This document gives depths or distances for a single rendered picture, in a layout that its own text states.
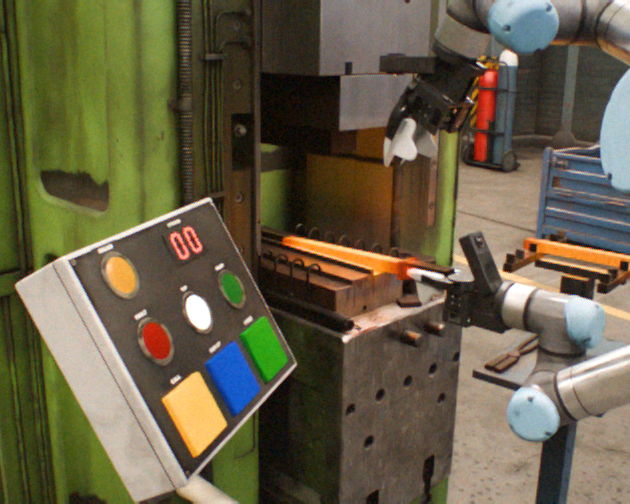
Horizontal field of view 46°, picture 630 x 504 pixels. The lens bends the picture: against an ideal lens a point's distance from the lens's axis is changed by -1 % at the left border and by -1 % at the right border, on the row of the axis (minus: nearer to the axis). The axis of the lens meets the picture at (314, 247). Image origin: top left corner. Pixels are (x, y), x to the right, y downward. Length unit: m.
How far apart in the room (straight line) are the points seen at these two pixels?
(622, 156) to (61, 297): 0.57
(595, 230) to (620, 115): 4.72
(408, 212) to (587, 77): 8.88
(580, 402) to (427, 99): 0.48
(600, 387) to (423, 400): 0.57
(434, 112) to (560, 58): 9.69
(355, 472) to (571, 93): 9.44
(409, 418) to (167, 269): 0.78
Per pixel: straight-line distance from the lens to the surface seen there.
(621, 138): 0.68
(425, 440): 1.66
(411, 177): 1.72
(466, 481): 2.67
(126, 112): 1.25
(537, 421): 1.13
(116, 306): 0.85
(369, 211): 1.76
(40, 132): 1.56
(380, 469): 1.56
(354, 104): 1.33
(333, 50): 1.29
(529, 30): 0.98
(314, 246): 1.55
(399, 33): 1.42
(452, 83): 1.12
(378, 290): 1.47
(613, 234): 5.33
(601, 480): 2.81
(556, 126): 10.83
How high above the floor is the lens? 1.42
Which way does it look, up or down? 16 degrees down
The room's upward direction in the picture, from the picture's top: 1 degrees clockwise
